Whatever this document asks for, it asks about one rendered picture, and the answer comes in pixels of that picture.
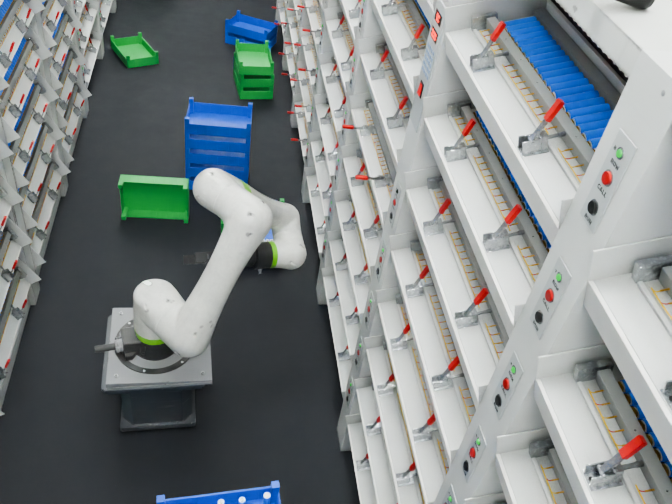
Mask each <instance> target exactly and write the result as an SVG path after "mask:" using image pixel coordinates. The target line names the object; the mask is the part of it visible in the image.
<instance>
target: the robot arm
mask: <svg viewBox="0 0 672 504"><path fill-rule="evenodd" d="M193 195H194V197H195V199H196V201H197V202H198V203H199V204H200V205H201V206H203V207H204V208H206V209H208V210H209V211H211V212H212V213H214V214H216V215H217V216H218V217H219V218H221V219H222V221H223V223H224V228H223V231H222V234H221V236H220V238H219V241H218V243H217V245H216V248H215V250H214V251H212V252H195V255H183V264H203V265H206V263H208V264H207V266H206V268H205V270H204V272H203V274H202V276H201V277H200V279H199V281H198V283H197V284H196V286H195V288H194V289H193V291H192V293H191V294H190V296H189V297H188V299H187V301H186V302H185V301H184V299H183V298H182V297H181V296H180V294H179V293H178V291H177V290H176V289H175V288H174V287H173V286H172V285H171V284H170V283H169V282H167V281H165V280H161V279H150V280H146V281H144V282H142V283H140V284H139V285H138V286H137V287H136V289H135V290H134V293H133V315H134V326H133V327H126V328H120V333H119V336H118V337H116V338H115V341H114V343H111V344H104V345H98V346H94V347H95V353H98V352H105V351H111V350H115V351H116V352H118V353H119V352H123V355H124V357H125V358H126V361H129V360H133V359H134V358H135V357H136V356H139V357H140V358H142V359H145V360H149V361H159V360H163V359H166V358H168V357H170V356H171V355H173V354H174V353H175V354H177V355H179V356H181V357H187V358H189V357H195V356H198V355H200V354H201V353H203V352H204V351H205V350H206V348H207V347H208V345H209V343H210V340H211V338H212V335H213V332H214V329H215V327H216V324H217V321H218V319H219V317H220V314H221V312H222V310H223V308H224V305H225V303H226V301H227V299H228V297H229V295H230V293H231V291H232V289H233V287H234V285H235V283H236V282H237V280H238V278H239V276H240V275H241V273H242V271H243V269H244V268H245V267H252V268H253V269H255V270H256V269H258V271H259V274H262V273H261V270H262V269H266V268H283V269H288V270H293V269H297V268H299V267H300V266H301V265H302V264H303V263H304V262H305V259H306V255H307V253H306V248H305V245H304V241H303V237H302V233H301V226H300V216H299V212H298V210H297V209H296V208H295V207H294V206H293V205H291V204H288V203H283V202H279V201H276V200H275V199H272V198H270V197H268V196H266V195H264V194H262V193H260V192H258V191H257V190H255V189H254V188H252V187H251V186H249V185H248V184H246V183H245V182H243V181H242V180H240V179H238V178H237V177H235V176H233V175H231V174H229V173H227V172H225V171H223V170H221V169H218V168H209V169H206V170H203V171H202V172H200V173H199V174H198V175H197V176H196V178H195V180H194V182H193ZM270 230H272V234H273V241H264V242H262V241H263V239H264V238H265V237H266V235H267V234H268V233H269V231H270Z"/></svg>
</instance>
